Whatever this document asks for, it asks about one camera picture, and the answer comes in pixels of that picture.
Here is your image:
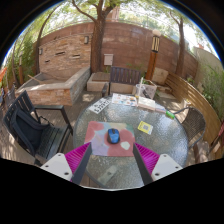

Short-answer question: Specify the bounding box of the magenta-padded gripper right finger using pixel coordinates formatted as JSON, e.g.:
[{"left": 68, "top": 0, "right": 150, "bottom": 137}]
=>
[{"left": 132, "top": 142, "right": 184, "bottom": 187}]

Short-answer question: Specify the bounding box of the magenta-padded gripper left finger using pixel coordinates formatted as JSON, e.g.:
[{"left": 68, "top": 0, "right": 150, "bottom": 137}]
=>
[{"left": 39, "top": 142, "right": 93, "bottom": 186}]

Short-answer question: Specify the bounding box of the blue computer mouse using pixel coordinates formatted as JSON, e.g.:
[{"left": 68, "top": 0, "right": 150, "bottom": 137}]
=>
[{"left": 106, "top": 128, "right": 121, "bottom": 145}]

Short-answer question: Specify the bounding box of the floral red mouse pad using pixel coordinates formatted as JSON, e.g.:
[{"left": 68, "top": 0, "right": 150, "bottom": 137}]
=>
[{"left": 83, "top": 120, "right": 137, "bottom": 158}]

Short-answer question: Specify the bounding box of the black metal chair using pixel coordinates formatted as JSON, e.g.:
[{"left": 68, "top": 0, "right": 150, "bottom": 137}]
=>
[{"left": 2, "top": 89, "right": 74, "bottom": 166}]

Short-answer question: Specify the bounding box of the yellow card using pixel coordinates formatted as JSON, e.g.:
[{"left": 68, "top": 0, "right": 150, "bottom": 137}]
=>
[{"left": 137, "top": 120, "right": 154, "bottom": 136}]

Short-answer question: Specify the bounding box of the black bag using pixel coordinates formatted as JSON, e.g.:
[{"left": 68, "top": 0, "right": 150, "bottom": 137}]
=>
[{"left": 14, "top": 108, "right": 51, "bottom": 153}]

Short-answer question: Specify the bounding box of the green bottle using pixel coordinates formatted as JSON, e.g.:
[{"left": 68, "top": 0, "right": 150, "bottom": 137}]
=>
[{"left": 165, "top": 109, "right": 176, "bottom": 120}]

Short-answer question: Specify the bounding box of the thin pink book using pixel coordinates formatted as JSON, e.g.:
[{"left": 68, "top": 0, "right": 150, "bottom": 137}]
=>
[{"left": 154, "top": 103, "right": 167, "bottom": 114}]

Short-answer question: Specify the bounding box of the stone raised planter bed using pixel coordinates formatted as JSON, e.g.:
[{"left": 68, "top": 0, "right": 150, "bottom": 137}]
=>
[{"left": 14, "top": 66, "right": 92, "bottom": 107}]

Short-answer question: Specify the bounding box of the white licence plate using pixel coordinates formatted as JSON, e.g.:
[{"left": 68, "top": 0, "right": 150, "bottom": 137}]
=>
[{"left": 87, "top": 97, "right": 112, "bottom": 115}]

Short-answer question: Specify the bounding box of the white planter box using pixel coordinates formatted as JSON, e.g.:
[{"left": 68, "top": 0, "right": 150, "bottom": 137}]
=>
[{"left": 141, "top": 79, "right": 158, "bottom": 99}]

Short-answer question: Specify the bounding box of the clear plastic cup with straw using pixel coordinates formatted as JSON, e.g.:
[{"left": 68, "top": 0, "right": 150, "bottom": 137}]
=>
[{"left": 134, "top": 77, "right": 148, "bottom": 100}]

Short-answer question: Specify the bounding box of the concrete square planter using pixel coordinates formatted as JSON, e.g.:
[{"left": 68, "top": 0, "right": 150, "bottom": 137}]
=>
[{"left": 86, "top": 72, "right": 111, "bottom": 93}]

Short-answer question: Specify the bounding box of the beige stone block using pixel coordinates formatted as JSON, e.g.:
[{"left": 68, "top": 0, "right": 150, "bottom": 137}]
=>
[{"left": 152, "top": 67, "right": 170, "bottom": 86}]

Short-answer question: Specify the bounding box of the dark wooden slatted chair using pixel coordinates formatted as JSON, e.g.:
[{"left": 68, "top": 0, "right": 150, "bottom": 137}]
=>
[{"left": 101, "top": 65, "right": 142, "bottom": 98}]

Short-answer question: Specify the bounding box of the white electrical box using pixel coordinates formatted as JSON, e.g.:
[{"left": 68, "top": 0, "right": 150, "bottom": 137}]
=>
[{"left": 103, "top": 53, "right": 114, "bottom": 67}]

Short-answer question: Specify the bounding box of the slim tree trunk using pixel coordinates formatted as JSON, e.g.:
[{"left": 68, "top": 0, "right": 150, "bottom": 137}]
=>
[{"left": 168, "top": 9, "right": 186, "bottom": 78}]

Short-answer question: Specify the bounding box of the thick tree trunk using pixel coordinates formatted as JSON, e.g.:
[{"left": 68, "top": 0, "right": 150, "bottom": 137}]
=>
[{"left": 71, "top": 0, "right": 116, "bottom": 74}]

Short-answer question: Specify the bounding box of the wooden garden lamp post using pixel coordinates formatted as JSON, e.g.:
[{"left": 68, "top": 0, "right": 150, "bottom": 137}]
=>
[{"left": 144, "top": 29, "right": 162, "bottom": 81}]

